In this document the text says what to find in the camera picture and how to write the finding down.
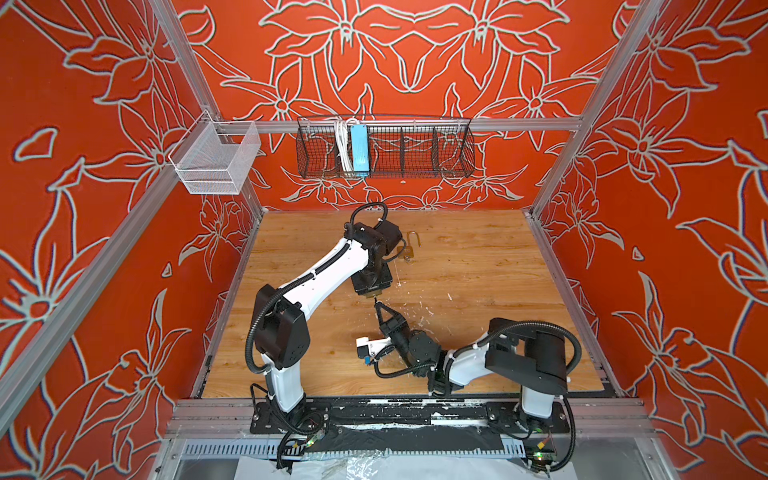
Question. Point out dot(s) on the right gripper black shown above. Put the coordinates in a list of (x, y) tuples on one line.
[(393, 326)]

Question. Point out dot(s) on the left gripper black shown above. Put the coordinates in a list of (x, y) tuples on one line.
[(386, 281)]

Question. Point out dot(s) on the large brass padlock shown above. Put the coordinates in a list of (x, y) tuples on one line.
[(408, 250)]

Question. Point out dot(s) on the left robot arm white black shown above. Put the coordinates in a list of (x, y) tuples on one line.
[(278, 336)]

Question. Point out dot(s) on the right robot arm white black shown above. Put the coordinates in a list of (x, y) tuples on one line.
[(536, 355)]

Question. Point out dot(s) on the blue white box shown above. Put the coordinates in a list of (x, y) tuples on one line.
[(360, 149)]

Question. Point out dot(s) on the clear plastic bin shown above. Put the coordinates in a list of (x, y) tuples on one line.
[(211, 163)]

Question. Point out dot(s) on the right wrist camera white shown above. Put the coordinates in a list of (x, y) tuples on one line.
[(367, 349)]

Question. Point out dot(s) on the black wire basket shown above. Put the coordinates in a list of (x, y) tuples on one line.
[(400, 147)]

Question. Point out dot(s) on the aluminium frame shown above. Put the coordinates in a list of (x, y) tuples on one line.
[(98, 99)]

